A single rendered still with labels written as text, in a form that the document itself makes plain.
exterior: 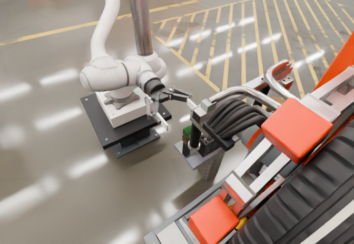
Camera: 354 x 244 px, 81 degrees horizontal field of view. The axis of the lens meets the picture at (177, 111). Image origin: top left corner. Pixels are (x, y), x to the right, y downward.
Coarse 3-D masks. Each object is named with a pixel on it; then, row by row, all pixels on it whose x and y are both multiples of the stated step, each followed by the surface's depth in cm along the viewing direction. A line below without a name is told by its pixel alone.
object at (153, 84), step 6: (150, 84) 81; (156, 84) 81; (162, 84) 82; (150, 90) 81; (156, 90) 82; (162, 90) 82; (168, 90) 82; (150, 96) 82; (162, 96) 80; (168, 96) 80; (162, 102) 80
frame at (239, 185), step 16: (336, 80) 44; (352, 80) 48; (304, 96) 41; (320, 96) 41; (352, 96) 41; (320, 112) 38; (336, 112) 38; (352, 112) 65; (336, 128) 71; (272, 144) 42; (320, 144) 78; (256, 160) 42; (288, 160) 39; (240, 176) 43; (272, 176) 40; (288, 176) 81; (224, 192) 48; (240, 192) 43; (256, 192) 41; (240, 208) 44
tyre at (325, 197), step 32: (352, 128) 32; (320, 160) 32; (352, 160) 30; (288, 192) 33; (320, 192) 31; (352, 192) 29; (256, 224) 37; (288, 224) 33; (320, 224) 30; (352, 224) 28
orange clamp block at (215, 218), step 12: (216, 204) 49; (192, 216) 47; (204, 216) 47; (216, 216) 47; (228, 216) 47; (192, 228) 49; (204, 228) 45; (216, 228) 46; (228, 228) 46; (204, 240) 45; (216, 240) 44
